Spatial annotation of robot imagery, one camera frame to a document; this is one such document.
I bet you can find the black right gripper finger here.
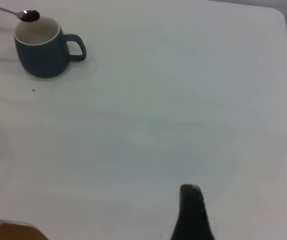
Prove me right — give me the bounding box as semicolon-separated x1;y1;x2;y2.
170;184;216;240

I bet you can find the dark grey ceramic mug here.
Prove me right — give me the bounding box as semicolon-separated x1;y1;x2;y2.
13;16;87;79

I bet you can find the metal spoon light blue handle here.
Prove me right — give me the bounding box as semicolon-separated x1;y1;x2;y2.
0;3;41;23

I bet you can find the small scoop of coffee beans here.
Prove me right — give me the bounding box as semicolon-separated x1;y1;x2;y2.
21;9;41;23

